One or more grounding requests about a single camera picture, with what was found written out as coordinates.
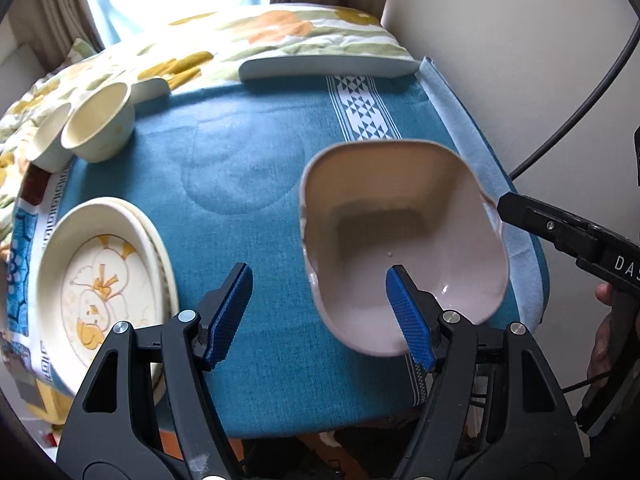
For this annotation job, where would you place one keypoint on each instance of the light blue under cloth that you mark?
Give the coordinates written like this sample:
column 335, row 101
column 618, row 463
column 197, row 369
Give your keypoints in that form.
column 480, row 140

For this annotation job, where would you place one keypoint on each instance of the cream round bowl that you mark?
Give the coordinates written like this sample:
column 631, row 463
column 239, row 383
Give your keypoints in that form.
column 102, row 125
column 47, row 135

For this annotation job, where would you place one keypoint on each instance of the floral striped blanket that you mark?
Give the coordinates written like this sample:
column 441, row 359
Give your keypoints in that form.
column 200, row 40

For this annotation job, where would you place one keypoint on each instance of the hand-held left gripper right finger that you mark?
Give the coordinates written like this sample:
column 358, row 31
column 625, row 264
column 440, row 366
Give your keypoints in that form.
column 410, row 320

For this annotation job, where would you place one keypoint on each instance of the person's right hand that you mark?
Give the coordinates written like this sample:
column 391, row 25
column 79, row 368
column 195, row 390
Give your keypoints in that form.
column 602, row 345

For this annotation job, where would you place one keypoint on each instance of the pink square bowl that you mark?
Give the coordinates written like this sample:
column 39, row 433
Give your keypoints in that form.
column 400, row 210

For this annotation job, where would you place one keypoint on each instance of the blue patterned tablecloth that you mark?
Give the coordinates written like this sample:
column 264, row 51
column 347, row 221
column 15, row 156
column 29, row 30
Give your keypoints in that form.
column 250, row 160

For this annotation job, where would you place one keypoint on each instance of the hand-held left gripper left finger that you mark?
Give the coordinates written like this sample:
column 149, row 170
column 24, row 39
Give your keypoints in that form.
column 227, row 320

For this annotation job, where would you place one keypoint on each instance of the cream duck print plate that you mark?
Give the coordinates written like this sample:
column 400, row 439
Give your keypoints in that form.
column 100, row 285

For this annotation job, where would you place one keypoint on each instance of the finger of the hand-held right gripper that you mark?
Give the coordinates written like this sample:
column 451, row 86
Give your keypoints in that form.
column 540, row 222

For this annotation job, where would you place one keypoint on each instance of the green patterned pillow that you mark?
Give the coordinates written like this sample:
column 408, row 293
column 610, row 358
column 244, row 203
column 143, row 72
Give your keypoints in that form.
column 81, row 50

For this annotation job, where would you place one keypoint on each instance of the long white tray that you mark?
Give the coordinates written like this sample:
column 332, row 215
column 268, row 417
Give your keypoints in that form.
column 325, row 67

